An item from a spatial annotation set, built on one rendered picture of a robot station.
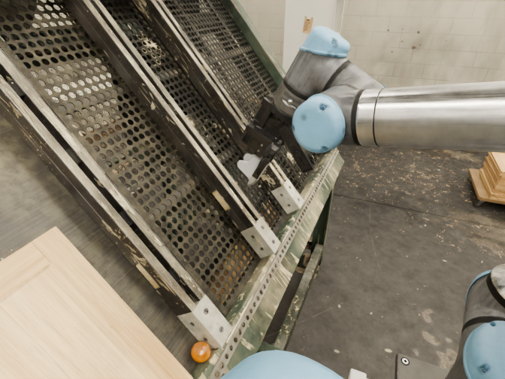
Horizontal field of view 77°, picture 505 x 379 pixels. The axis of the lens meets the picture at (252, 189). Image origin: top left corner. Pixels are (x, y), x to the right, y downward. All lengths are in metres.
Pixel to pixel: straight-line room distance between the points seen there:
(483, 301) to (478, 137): 0.37
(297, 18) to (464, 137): 3.88
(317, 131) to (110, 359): 0.64
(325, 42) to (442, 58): 5.03
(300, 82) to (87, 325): 0.65
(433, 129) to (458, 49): 5.18
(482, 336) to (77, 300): 0.74
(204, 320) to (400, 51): 5.07
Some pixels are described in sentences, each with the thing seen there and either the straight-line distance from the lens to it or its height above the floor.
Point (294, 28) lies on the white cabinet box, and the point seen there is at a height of 1.32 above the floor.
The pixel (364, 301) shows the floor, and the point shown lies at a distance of 2.29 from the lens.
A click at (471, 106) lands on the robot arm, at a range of 0.41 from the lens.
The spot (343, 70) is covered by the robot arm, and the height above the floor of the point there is 1.59.
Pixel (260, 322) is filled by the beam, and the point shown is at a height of 0.85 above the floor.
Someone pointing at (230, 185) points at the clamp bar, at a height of 1.14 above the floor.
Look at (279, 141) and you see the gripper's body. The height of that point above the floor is 1.44.
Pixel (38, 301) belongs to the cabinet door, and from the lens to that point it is 0.78.
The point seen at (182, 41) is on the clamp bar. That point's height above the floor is 1.54.
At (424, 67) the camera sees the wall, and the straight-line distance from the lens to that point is 5.58.
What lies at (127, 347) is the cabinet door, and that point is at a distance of 0.83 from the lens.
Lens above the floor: 1.70
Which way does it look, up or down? 32 degrees down
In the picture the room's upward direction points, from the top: straight up
